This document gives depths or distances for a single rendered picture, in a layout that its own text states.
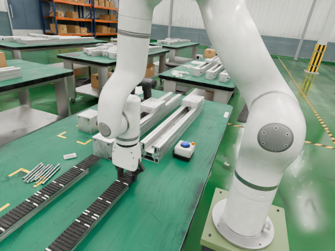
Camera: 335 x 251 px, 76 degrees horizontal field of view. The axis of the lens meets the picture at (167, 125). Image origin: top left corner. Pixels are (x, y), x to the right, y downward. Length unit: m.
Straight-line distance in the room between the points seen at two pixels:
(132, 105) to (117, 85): 0.09
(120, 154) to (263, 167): 0.46
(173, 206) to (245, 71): 0.51
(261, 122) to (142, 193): 0.53
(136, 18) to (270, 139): 0.43
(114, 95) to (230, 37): 0.32
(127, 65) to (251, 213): 0.53
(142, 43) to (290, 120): 0.40
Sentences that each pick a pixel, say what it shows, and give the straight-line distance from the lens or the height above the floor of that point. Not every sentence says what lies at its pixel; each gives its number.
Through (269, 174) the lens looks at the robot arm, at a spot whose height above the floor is 1.05.
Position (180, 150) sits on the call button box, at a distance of 1.00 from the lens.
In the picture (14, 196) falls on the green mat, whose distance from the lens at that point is 0.93.
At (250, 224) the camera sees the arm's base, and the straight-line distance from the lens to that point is 0.71.
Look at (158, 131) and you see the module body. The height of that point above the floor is 0.86.
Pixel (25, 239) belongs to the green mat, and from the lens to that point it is 0.79.
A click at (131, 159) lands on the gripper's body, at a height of 0.92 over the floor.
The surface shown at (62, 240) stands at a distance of 0.71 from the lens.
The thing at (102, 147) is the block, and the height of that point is 0.84.
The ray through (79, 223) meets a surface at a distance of 0.73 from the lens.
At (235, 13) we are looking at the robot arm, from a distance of 0.53.
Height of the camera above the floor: 1.36
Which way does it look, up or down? 26 degrees down
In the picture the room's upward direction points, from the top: 6 degrees clockwise
